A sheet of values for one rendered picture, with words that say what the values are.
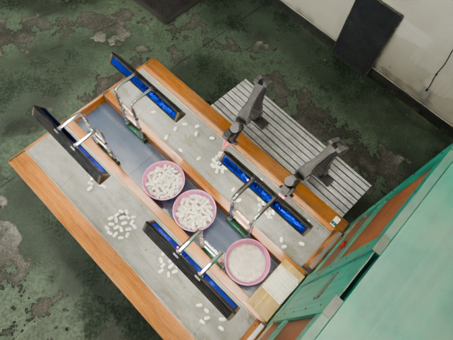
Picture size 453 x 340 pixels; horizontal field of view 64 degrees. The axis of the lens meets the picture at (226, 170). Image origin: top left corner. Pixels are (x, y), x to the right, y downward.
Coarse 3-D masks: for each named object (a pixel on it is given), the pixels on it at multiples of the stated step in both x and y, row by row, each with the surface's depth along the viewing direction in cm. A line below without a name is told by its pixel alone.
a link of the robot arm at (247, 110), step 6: (258, 78) 219; (258, 84) 218; (264, 84) 217; (270, 84) 224; (258, 90) 219; (252, 96) 219; (258, 96) 221; (246, 102) 221; (252, 102) 220; (246, 108) 221; (252, 108) 221; (240, 114) 221; (246, 114) 221; (246, 120) 221
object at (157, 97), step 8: (112, 56) 224; (120, 56) 229; (112, 64) 226; (120, 64) 222; (128, 64) 224; (120, 72) 225; (128, 72) 221; (136, 80) 219; (144, 80) 216; (144, 88) 217; (152, 96) 216; (160, 96) 212; (160, 104) 214; (168, 104) 210; (168, 112) 213; (176, 112) 209; (176, 120) 211
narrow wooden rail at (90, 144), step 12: (84, 132) 239; (96, 144) 235; (96, 156) 234; (108, 156) 232; (120, 168) 229; (120, 180) 228; (132, 180) 226; (132, 192) 225; (144, 192) 223; (144, 204) 221; (156, 204) 220; (156, 216) 217; (168, 216) 218; (168, 228) 215; (180, 228) 215; (180, 240) 212; (192, 252) 209; (204, 252) 210; (204, 264) 207; (216, 264) 207; (216, 276) 204; (228, 276) 205; (228, 288) 202; (240, 288) 202; (240, 300) 199; (252, 312) 197
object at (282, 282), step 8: (280, 264) 207; (280, 272) 205; (288, 272) 205; (272, 280) 203; (280, 280) 203; (288, 280) 204; (296, 280) 204; (264, 288) 201; (272, 288) 201; (280, 288) 202; (288, 288) 202; (272, 296) 200; (280, 296) 200
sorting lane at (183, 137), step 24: (144, 72) 264; (144, 96) 255; (168, 96) 256; (144, 120) 247; (168, 120) 248; (192, 120) 249; (168, 144) 240; (192, 144) 241; (216, 144) 242; (264, 216) 223; (288, 240) 217; (312, 240) 218
